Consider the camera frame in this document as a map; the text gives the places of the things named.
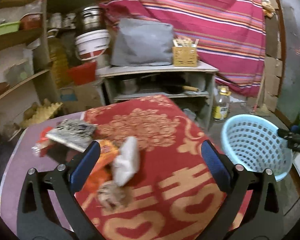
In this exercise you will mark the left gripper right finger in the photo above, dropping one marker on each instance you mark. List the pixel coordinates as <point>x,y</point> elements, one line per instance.
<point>221,168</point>

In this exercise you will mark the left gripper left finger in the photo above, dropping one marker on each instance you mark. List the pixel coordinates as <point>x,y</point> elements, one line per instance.
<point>83,168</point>

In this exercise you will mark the brown paper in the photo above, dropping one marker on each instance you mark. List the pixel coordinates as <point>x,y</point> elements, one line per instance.
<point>111,196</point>

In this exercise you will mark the white plastic bag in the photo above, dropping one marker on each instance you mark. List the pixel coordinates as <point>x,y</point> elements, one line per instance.
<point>127,163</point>

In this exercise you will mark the light blue plastic basket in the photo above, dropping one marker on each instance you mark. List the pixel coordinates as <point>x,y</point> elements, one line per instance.
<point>252,141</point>

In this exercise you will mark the orange snack bag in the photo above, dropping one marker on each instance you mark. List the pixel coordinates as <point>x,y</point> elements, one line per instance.
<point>101,172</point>

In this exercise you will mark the black white printed packet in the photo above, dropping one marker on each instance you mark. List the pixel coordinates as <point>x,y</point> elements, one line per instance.
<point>73,133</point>

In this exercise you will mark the silver red foil wrapper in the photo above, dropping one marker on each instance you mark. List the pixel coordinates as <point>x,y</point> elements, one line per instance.
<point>42,146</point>

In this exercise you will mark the red gold patterned cloth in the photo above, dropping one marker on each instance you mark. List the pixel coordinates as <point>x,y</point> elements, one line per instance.
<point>173,195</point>

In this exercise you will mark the clear oil bottle yellow label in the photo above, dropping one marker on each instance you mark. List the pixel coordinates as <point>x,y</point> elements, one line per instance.
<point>221,103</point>

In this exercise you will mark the yellow egg tray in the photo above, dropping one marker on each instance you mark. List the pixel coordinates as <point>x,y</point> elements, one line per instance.
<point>42,114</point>

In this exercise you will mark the cardboard box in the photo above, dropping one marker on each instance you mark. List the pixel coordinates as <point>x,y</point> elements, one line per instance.
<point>81,98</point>

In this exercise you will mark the grey low shelf unit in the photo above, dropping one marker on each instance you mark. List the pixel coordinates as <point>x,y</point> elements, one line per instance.
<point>189,87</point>

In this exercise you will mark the small steel pot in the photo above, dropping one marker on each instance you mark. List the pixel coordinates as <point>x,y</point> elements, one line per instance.
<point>129,86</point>

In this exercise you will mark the red plastic bowl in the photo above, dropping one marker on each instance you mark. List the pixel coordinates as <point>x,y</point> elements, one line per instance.
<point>85,73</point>

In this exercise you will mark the yellow oil jug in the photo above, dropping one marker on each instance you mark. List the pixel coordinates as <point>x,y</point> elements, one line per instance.
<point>58,57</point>

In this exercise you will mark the yellow woven utensil basket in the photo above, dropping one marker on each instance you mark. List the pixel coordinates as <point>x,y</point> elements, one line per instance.
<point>185,52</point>

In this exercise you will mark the clear plastic container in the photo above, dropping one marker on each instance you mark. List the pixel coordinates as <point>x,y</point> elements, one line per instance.
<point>18,72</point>

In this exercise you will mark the white plastic bucket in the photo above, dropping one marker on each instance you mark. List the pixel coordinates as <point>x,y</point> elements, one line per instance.
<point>91,45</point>

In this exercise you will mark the striped pink red curtain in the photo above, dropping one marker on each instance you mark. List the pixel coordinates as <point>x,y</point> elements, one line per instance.
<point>231,34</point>

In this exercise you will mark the grey cloth bag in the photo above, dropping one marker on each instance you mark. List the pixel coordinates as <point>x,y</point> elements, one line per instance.
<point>142,43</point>

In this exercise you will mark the steel cooking pot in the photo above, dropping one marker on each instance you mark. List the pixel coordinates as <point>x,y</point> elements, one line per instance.
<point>90,19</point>

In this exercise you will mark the green plastic tray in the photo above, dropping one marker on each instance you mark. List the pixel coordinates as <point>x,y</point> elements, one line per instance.
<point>11,27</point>

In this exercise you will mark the wooden wall shelf unit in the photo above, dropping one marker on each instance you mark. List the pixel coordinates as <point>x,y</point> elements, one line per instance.
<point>24,46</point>

